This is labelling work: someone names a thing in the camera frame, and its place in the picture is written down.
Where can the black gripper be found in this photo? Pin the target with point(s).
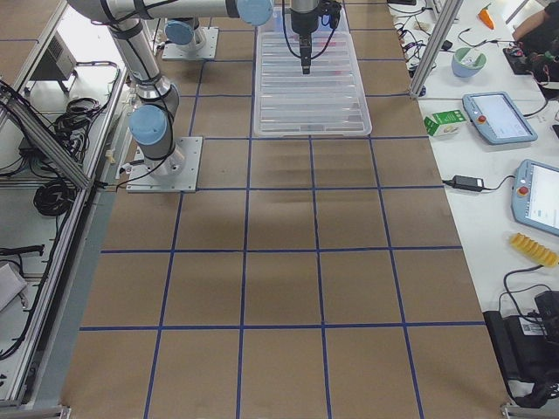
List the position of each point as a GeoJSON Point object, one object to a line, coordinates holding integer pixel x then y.
{"type": "Point", "coordinates": [302, 22]}

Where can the clear plastic box lid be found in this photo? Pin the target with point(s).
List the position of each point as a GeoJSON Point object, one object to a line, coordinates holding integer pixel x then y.
{"type": "Point", "coordinates": [330, 100]}

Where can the clear plastic storage box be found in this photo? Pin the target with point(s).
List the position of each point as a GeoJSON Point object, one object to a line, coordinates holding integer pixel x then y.
{"type": "Point", "coordinates": [282, 16]}

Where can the grey metal box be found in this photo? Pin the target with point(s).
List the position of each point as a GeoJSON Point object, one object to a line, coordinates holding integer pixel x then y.
{"type": "Point", "coordinates": [57, 64]}

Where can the green blue bowl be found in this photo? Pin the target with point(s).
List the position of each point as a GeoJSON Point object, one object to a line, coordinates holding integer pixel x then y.
{"type": "Point", "coordinates": [467, 62]}

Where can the green white carton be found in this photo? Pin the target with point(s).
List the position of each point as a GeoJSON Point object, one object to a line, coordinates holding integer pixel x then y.
{"type": "Point", "coordinates": [444, 123]}

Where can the orange toy carrot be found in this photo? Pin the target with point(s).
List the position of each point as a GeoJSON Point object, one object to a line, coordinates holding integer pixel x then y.
{"type": "Point", "coordinates": [485, 17]}

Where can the upper teach pendant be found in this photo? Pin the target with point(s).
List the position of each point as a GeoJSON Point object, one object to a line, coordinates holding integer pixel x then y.
{"type": "Point", "coordinates": [497, 119]}

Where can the teach pendant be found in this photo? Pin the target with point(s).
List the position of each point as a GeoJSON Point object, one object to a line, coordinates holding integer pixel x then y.
{"type": "Point", "coordinates": [534, 199]}
{"type": "Point", "coordinates": [497, 119]}

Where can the black power adapter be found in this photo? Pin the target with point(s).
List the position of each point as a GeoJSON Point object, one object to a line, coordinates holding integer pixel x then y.
{"type": "Point", "coordinates": [467, 183]}

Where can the person in black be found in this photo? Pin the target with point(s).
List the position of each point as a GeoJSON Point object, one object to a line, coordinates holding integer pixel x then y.
{"type": "Point", "coordinates": [537, 36]}

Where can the lower teach pendant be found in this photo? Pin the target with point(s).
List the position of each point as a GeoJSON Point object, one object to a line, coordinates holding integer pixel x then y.
{"type": "Point", "coordinates": [534, 199]}

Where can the yellow toy corn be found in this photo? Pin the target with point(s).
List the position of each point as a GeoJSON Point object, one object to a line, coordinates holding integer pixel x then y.
{"type": "Point", "coordinates": [532, 249]}

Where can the black device on table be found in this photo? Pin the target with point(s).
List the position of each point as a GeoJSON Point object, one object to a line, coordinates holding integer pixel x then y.
{"type": "Point", "coordinates": [526, 348]}

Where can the aluminium frame post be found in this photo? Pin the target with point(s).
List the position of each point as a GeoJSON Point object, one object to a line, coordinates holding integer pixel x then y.
{"type": "Point", "coordinates": [436, 39]}

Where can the aluminium frame rail left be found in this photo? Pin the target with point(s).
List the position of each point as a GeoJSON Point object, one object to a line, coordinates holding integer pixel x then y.
{"type": "Point", "coordinates": [33, 128]}

